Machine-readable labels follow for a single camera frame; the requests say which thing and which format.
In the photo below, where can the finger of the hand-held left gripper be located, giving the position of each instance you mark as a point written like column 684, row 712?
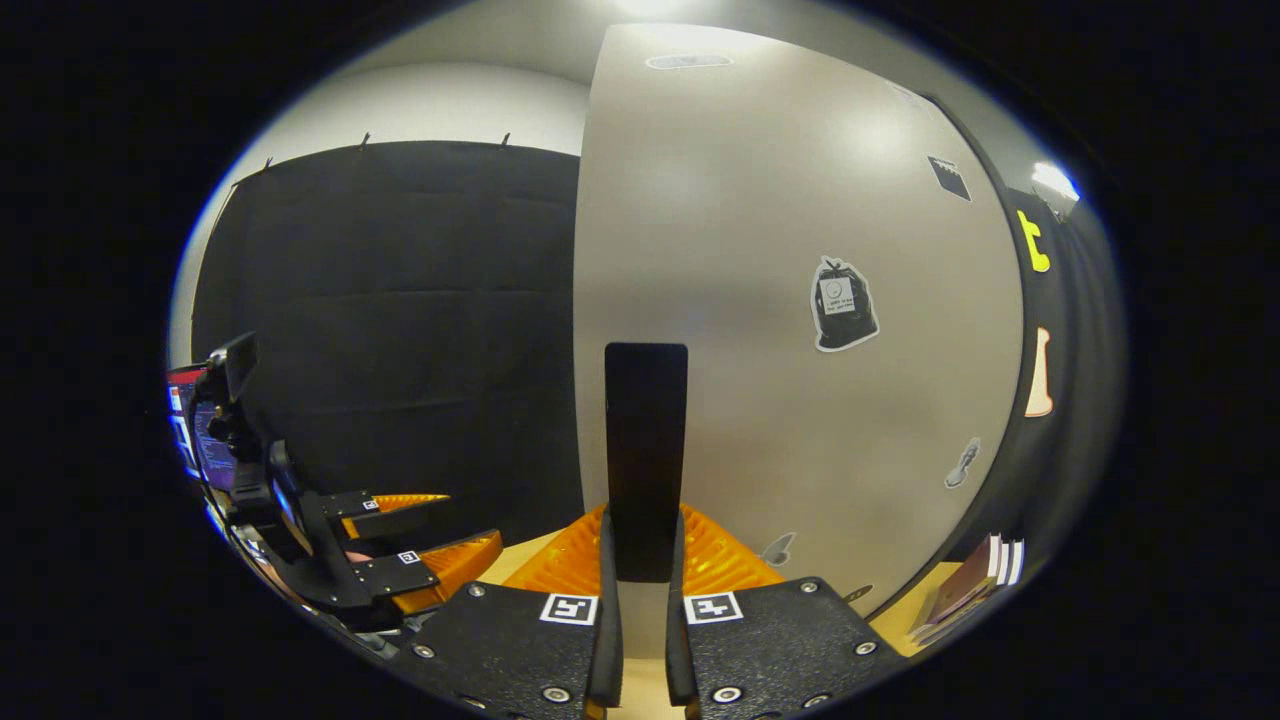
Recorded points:
column 380, row 522
column 395, row 575

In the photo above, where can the grey cabinet door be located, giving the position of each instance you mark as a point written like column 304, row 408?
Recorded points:
column 750, row 200

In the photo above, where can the computer monitor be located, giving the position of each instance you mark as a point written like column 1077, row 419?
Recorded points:
column 205, row 445

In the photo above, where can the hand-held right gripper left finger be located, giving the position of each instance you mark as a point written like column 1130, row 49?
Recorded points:
column 611, row 640

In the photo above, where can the black backdrop cloth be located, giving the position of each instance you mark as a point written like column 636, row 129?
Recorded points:
column 400, row 300
column 1085, row 380

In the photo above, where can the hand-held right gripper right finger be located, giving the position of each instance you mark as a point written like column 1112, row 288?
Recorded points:
column 678, row 640

